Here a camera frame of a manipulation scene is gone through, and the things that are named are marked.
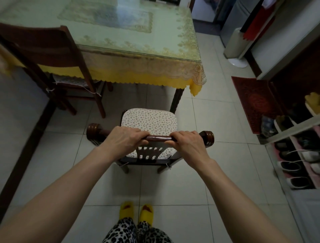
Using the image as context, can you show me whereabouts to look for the dark wooden slatted chair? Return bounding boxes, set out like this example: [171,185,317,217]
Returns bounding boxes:
[86,108,215,175]

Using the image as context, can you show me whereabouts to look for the patterned tied seat cushion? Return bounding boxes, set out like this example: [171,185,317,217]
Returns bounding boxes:
[52,73,105,97]

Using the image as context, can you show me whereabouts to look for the person's yellow slipper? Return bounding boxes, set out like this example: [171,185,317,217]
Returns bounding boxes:
[138,204,154,226]
[119,201,135,219]

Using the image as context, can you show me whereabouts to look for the pink shelf liner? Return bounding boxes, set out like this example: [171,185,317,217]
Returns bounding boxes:
[272,125,320,189]

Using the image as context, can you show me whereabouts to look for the dark wooden panel-back chair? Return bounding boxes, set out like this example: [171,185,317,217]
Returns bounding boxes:
[0,23,107,119]

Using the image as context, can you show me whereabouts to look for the person's left forearm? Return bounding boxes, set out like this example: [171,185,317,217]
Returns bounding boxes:
[0,147,121,243]

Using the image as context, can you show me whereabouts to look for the gold lace placemat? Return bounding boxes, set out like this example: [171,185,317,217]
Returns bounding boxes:
[57,0,154,34]

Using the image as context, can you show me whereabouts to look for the white tower fan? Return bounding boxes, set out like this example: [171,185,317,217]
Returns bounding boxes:
[223,27,251,69]

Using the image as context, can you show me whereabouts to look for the person's right forearm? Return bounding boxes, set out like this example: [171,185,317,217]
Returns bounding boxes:
[193,159,293,243]

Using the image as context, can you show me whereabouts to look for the gold lace tablecloth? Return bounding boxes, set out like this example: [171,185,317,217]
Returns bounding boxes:
[0,0,207,88]

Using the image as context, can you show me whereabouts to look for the yellow scalloped tablecloth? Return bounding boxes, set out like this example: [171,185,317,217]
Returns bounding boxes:
[0,45,203,97]

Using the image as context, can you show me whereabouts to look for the red hanging cloth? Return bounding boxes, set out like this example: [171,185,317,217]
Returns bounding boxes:
[243,0,277,41]

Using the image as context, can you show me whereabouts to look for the white and dark shoe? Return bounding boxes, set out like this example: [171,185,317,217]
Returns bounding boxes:
[274,115,298,134]

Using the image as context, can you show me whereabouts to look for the floral white seat cushion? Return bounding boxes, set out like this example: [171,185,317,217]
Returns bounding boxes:
[121,108,177,160]

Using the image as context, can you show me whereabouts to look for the person's right hand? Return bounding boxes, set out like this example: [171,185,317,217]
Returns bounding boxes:
[169,130,213,171]

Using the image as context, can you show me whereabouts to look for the person's left hand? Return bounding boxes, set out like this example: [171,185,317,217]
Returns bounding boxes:
[100,126,150,161]

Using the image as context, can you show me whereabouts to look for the black white-soled shoe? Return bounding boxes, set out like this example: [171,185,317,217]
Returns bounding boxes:
[286,176,313,190]
[277,161,311,173]

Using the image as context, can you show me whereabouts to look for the white shoe rack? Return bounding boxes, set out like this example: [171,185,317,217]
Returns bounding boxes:
[257,38,320,243]

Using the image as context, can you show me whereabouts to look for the white laced sneaker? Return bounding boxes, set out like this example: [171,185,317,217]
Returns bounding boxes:
[287,149,320,163]

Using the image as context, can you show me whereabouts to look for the yellow slipper on rack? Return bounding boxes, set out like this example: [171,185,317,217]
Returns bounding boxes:
[304,92,320,117]

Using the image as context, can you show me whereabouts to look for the person's yellow left slipper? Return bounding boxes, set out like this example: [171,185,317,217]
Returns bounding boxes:
[119,201,135,219]

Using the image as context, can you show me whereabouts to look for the leopard print trousers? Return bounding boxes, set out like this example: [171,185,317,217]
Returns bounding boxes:
[102,217,173,243]

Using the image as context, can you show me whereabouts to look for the glass table cover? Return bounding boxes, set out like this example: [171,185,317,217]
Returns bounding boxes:
[0,0,202,62]

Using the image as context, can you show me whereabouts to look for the red patterned doormat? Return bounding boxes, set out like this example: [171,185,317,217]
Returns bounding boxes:
[231,76,288,135]

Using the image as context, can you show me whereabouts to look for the person's yellow right slipper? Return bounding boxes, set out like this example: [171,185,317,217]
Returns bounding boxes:
[138,204,154,226]

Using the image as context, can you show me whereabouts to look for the grey refrigerator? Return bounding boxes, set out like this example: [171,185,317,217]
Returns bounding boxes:
[220,0,261,48]

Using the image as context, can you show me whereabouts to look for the blue grey shoe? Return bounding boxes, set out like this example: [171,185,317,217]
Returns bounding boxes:
[261,115,276,138]

